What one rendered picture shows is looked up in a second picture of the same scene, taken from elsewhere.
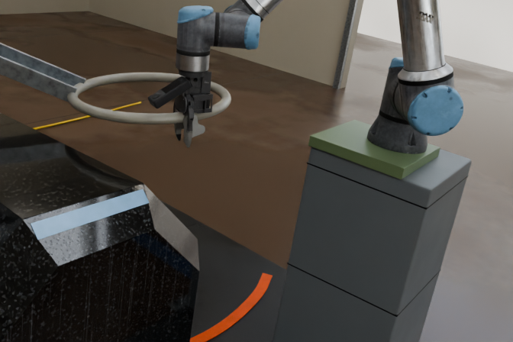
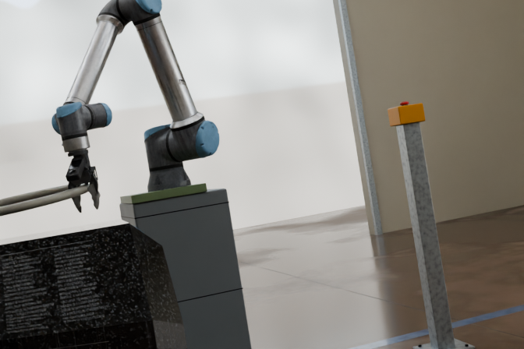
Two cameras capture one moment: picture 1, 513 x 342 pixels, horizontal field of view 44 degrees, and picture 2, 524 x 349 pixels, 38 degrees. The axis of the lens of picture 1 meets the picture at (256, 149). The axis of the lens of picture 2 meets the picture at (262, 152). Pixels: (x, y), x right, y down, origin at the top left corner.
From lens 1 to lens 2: 2.01 m
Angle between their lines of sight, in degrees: 53
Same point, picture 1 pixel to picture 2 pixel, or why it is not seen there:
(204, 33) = (86, 118)
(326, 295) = (189, 310)
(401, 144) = (182, 180)
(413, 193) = (217, 196)
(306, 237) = not seen: hidden behind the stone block
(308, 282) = not seen: hidden behind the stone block
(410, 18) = (175, 85)
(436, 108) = (209, 135)
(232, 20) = (95, 106)
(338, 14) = not seen: outside the picture
